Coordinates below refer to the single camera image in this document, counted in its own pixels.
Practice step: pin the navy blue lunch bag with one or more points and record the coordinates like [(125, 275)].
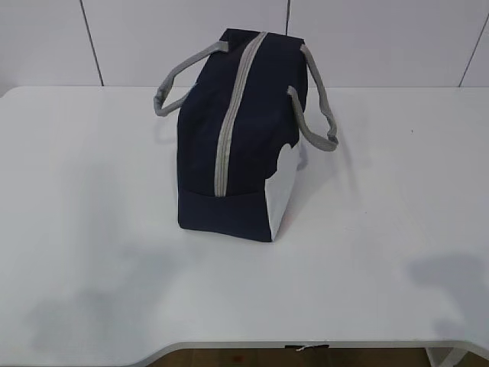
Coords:
[(244, 105)]

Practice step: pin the black tape on table edge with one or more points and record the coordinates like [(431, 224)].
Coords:
[(300, 348)]

